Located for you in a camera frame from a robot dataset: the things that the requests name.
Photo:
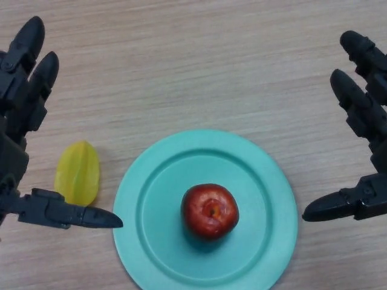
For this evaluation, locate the red apple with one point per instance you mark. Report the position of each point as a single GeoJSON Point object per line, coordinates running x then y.
{"type": "Point", "coordinates": [210, 211]}

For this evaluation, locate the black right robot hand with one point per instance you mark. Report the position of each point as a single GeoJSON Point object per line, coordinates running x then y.
{"type": "Point", "coordinates": [366, 114]}

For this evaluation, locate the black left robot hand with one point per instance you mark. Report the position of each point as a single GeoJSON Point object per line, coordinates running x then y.
{"type": "Point", "coordinates": [15, 105]}

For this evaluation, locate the yellow starfruit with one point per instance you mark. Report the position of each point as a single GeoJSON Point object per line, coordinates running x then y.
{"type": "Point", "coordinates": [78, 172]}

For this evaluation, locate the green round plate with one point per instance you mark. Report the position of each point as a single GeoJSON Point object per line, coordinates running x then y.
{"type": "Point", "coordinates": [169, 241]}

